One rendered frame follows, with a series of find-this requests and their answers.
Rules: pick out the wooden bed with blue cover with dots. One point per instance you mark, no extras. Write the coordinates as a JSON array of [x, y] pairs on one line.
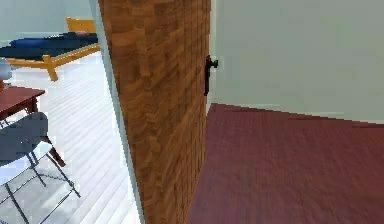
[[50, 46]]

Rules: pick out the brown wooden room door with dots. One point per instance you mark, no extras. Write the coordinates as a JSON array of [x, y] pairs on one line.
[[160, 110]]

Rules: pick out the grey folding chair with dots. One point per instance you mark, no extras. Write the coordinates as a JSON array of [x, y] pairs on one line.
[[23, 140]]

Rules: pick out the pale grey round object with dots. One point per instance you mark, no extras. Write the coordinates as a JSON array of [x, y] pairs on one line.
[[4, 68]]

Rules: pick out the dark red wooden table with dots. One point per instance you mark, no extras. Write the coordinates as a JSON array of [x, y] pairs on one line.
[[16, 98]]

